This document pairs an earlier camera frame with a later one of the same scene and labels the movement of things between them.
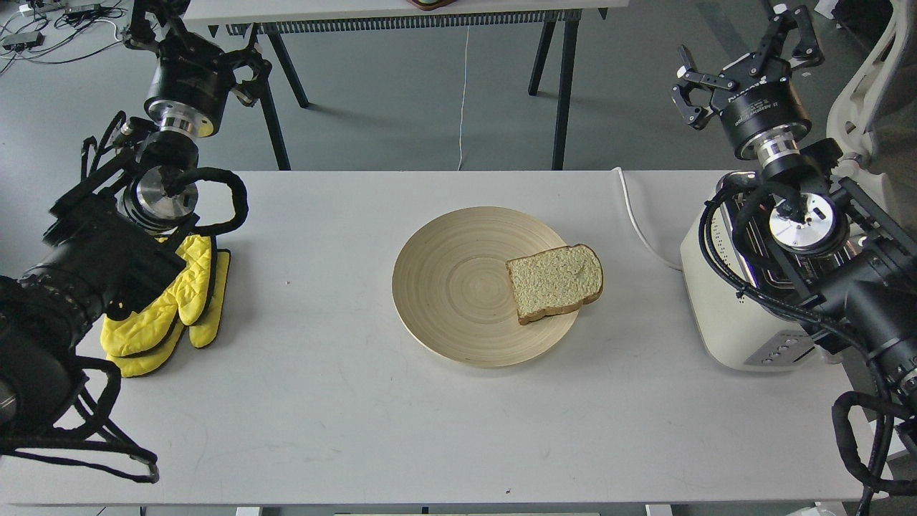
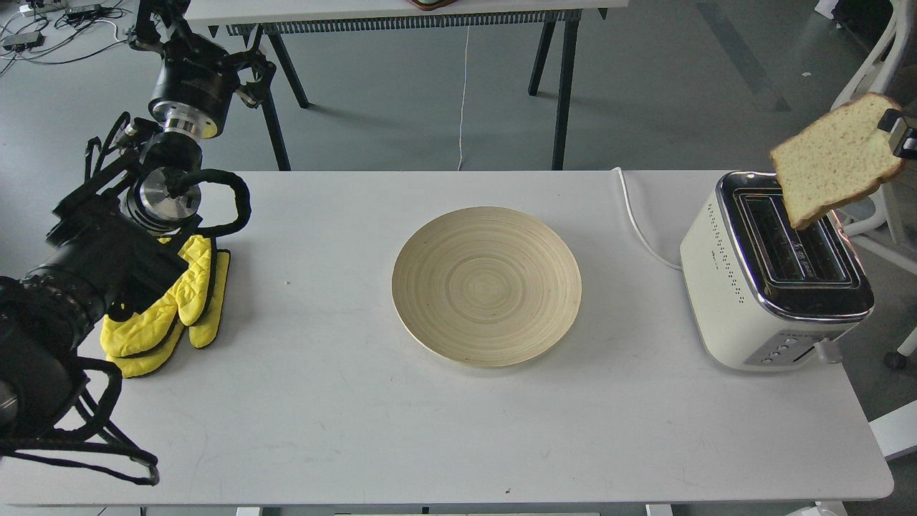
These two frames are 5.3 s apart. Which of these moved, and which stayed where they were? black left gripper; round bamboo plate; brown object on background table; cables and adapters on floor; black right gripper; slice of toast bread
Moved: black right gripper; slice of toast bread
Stayed: round bamboo plate; cables and adapters on floor; brown object on background table; black left gripper
